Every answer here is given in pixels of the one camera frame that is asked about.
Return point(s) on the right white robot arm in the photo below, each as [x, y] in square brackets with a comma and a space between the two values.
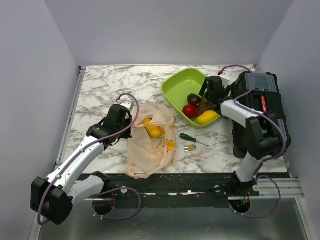
[237, 112]

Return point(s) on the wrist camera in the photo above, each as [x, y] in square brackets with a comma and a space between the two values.
[127, 103]
[225, 82]

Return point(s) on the yellow fake fruit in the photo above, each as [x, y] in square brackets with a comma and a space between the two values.
[152, 130]

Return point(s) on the yellow fake mango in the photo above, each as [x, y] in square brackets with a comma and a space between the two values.
[207, 117]

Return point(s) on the dark red fake fruit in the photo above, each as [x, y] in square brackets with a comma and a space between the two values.
[194, 100]

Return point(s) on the green handled screwdriver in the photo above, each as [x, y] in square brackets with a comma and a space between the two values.
[191, 139]

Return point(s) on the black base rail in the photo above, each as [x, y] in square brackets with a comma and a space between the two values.
[176, 190]

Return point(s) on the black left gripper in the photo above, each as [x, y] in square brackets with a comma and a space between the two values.
[127, 135]

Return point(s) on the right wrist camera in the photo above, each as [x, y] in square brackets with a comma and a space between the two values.
[225, 82]

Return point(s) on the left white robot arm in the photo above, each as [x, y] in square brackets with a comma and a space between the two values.
[54, 196]

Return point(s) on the green plastic tray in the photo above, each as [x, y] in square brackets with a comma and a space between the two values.
[177, 88]

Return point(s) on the translucent orange plastic bag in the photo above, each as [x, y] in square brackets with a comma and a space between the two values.
[148, 155]

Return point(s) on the red fake grapes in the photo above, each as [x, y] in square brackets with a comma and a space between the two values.
[203, 107]

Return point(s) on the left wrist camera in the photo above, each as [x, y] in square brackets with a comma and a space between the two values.
[127, 103]

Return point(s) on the hex key set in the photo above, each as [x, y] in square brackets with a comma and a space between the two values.
[190, 148]

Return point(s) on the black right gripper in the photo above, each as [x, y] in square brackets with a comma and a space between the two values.
[204, 88]

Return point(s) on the black plastic toolbox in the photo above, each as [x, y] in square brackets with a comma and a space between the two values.
[262, 138]

